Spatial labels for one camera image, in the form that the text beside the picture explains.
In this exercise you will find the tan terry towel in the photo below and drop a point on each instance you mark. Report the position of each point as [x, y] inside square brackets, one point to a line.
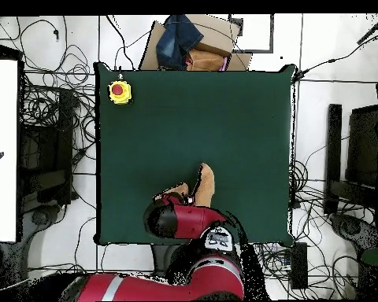
[206, 185]

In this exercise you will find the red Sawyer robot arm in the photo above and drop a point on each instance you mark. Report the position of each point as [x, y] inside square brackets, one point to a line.
[189, 220]

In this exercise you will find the dark green tablecloth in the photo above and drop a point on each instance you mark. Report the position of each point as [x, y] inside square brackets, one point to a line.
[145, 125]

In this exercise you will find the yellow emergency stop button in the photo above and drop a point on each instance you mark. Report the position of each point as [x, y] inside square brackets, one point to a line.
[119, 92]

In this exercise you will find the tan towel in box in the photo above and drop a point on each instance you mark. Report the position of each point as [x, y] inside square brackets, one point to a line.
[204, 61]

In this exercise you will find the black equipment stand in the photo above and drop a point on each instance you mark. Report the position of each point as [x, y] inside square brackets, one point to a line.
[65, 141]

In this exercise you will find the blue denim jeans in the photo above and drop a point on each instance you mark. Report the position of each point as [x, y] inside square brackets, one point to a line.
[176, 41]

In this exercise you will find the brown cardboard box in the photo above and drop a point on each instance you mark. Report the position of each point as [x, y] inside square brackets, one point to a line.
[215, 34]

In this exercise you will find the long black bar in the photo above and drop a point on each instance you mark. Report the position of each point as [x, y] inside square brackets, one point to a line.
[333, 157]

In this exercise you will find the black power strip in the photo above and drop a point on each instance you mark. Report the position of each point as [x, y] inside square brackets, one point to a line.
[299, 267]

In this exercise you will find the black panel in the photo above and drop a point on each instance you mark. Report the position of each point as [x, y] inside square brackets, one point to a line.
[362, 144]

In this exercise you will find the white desk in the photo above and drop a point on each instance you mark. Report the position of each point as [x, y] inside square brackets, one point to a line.
[3, 125]

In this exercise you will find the dark rod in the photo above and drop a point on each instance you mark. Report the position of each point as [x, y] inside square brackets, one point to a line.
[373, 30]

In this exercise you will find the dark square frame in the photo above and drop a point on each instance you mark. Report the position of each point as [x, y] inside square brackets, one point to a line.
[255, 50]

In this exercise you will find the black pedestal leg with knob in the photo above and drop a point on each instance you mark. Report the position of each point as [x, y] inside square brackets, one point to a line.
[41, 217]
[349, 228]

